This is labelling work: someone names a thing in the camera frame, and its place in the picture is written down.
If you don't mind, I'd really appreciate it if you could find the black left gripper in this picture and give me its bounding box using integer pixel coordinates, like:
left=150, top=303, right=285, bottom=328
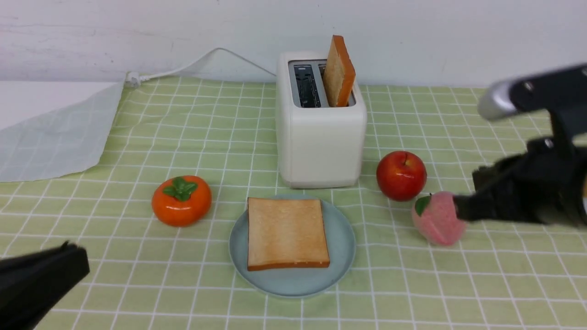
left=0, top=242, right=90, bottom=330

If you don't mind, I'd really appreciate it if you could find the white toaster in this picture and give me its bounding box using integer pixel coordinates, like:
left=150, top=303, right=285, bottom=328
left=275, top=51, right=367, bottom=189

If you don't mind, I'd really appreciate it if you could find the orange persimmon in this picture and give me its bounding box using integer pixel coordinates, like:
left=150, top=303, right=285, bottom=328
left=151, top=176, right=212, bottom=227

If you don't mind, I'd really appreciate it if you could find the red apple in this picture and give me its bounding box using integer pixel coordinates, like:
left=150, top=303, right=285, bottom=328
left=376, top=150, right=427, bottom=201

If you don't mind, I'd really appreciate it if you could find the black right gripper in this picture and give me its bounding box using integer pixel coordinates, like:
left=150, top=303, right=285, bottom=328
left=453, top=138, right=586, bottom=227

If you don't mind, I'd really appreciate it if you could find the toast slice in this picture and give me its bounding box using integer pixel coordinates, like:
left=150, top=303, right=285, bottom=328
left=322, top=35, right=356, bottom=107
left=247, top=197, right=331, bottom=271

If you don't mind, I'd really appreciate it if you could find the green checkered tablecloth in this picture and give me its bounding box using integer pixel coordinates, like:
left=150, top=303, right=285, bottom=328
left=0, top=77, right=587, bottom=330

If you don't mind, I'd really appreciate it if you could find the pink peach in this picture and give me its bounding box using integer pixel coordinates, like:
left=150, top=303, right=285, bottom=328
left=411, top=191, right=467, bottom=246

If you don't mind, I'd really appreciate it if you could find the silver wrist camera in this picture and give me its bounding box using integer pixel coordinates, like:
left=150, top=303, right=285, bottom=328
left=476, top=63, right=587, bottom=121

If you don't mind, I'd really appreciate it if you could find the white power cord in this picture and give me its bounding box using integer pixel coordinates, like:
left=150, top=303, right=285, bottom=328
left=124, top=47, right=277, bottom=88

